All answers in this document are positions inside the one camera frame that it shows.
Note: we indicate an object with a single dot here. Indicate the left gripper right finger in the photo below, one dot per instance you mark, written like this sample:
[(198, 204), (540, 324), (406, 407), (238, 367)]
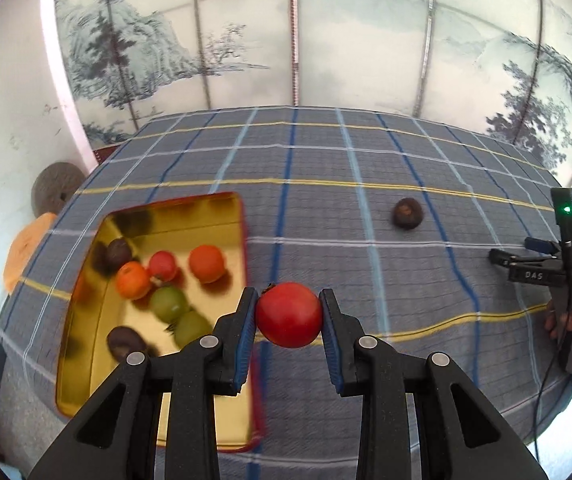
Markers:
[(460, 434)]

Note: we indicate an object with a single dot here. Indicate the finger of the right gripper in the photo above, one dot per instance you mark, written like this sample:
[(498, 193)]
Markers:
[(505, 259), (541, 246)]

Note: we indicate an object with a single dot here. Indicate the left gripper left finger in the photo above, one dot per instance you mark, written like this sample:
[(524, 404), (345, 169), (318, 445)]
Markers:
[(114, 435)]

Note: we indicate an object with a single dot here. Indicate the dark brown round fruit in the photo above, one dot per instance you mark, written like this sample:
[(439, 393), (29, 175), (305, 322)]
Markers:
[(122, 341)]

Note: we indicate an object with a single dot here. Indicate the dark brown mangosteen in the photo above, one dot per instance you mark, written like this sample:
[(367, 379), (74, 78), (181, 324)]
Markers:
[(407, 214)]

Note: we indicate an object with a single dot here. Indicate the yellow green tomato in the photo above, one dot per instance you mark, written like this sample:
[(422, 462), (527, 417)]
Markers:
[(168, 303)]

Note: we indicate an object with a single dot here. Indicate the small orange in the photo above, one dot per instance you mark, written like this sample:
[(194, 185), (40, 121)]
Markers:
[(132, 281)]

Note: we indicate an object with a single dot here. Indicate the red gold metal tin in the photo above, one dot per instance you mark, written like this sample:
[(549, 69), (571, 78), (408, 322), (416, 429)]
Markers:
[(177, 226)]

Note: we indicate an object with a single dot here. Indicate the orange tangerine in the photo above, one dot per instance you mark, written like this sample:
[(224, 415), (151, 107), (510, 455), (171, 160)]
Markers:
[(207, 263)]

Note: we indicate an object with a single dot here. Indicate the large red tomato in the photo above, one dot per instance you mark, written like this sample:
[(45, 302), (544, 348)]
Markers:
[(289, 315)]

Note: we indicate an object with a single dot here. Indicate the dark brown dried fruit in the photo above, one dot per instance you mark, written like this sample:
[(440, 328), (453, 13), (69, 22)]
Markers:
[(118, 253)]

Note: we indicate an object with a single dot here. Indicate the grey plaid tablecloth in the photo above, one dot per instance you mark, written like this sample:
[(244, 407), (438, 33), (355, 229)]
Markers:
[(318, 186)]

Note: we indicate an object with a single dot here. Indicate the painted folding screen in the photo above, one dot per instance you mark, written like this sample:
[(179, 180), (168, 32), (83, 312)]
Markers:
[(501, 67)]

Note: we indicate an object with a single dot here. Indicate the orange plastic stool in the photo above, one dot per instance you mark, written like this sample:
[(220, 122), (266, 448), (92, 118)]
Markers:
[(23, 247)]

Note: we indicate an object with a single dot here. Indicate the grey millstone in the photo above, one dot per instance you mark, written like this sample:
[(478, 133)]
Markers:
[(54, 187)]

